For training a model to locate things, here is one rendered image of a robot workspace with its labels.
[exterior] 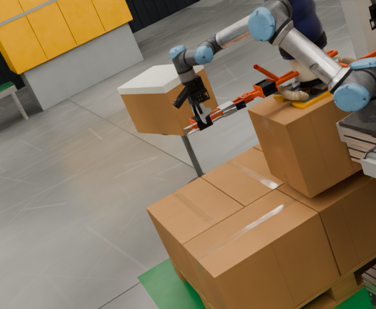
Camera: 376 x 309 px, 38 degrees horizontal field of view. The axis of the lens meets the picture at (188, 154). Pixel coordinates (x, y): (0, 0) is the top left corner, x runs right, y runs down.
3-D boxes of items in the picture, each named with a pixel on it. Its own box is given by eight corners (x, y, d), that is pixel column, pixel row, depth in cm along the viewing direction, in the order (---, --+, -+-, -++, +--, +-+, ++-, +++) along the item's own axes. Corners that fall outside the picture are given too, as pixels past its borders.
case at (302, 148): (360, 124, 309) (342, 59, 294) (411, 141, 273) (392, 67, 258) (270, 175, 298) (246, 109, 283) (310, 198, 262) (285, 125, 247)
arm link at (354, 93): (384, 83, 204) (271, -9, 210) (371, 102, 194) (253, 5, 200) (365, 103, 213) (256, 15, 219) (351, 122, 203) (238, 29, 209)
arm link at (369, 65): (391, 82, 215) (383, 50, 210) (380, 98, 207) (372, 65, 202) (362, 86, 223) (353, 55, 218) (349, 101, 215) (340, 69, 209)
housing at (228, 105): (232, 108, 262) (229, 100, 261) (237, 111, 256) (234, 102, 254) (219, 115, 261) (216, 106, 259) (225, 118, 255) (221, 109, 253)
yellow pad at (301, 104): (350, 75, 270) (348, 65, 268) (363, 78, 261) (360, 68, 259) (293, 106, 264) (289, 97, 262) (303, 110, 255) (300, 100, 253)
